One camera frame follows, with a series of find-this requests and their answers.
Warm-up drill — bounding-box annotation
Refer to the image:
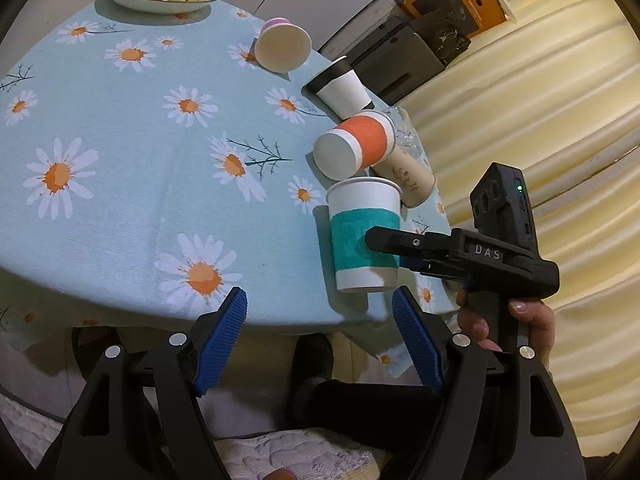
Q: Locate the teal banded paper cup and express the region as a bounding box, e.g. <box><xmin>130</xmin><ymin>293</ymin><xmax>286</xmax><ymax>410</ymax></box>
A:
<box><xmin>326</xmin><ymin>177</ymin><xmax>400</xmax><ymax>292</ymax></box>

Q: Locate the brown kraft paper cup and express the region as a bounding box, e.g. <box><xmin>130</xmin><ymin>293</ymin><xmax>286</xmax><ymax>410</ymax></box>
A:
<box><xmin>372</xmin><ymin>146</ymin><xmax>436</xmax><ymax>208</ymax></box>

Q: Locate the clear glass cup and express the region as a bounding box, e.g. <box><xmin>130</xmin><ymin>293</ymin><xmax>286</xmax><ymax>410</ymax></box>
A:
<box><xmin>383</xmin><ymin>106</ymin><xmax>424</xmax><ymax>160</ymax></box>

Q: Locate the orange banded paper cup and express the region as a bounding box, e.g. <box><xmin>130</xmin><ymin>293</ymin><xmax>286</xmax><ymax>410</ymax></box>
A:
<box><xmin>312</xmin><ymin>110</ymin><xmax>396</xmax><ymax>181</ymax></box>

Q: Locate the black banded paper cup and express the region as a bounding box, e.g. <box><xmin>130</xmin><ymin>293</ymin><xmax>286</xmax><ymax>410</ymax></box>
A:
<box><xmin>305</xmin><ymin>55</ymin><xmax>374</xmax><ymax>120</ymax></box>

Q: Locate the pink banded paper cup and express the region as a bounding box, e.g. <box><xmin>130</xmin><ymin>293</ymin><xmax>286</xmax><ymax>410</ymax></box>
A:
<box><xmin>254</xmin><ymin>18</ymin><xmax>312</xmax><ymax>73</ymax></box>

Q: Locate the person's right hand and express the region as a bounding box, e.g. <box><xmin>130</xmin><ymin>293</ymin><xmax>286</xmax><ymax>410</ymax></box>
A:
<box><xmin>456</xmin><ymin>288</ymin><xmax>555</xmax><ymax>368</ymax></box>

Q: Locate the dark grey suitcase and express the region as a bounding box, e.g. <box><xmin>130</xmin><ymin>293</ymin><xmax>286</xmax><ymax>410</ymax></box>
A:
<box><xmin>346</xmin><ymin>18</ymin><xmax>445</xmax><ymax>105</ymax></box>

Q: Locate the cream curtain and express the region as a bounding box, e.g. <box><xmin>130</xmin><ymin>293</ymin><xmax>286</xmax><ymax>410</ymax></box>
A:
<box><xmin>404</xmin><ymin>0</ymin><xmax>639</xmax><ymax>456</ymax></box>

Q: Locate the blue daisy tablecloth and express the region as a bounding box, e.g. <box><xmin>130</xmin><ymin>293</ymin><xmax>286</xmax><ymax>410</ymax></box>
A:
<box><xmin>1</xmin><ymin>0</ymin><xmax>410</xmax><ymax>376</ymax></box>

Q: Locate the dark handbag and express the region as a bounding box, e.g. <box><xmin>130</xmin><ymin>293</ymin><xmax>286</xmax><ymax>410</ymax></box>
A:
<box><xmin>411</xmin><ymin>9</ymin><xmax>471</xmax><ymax>66</ymax></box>

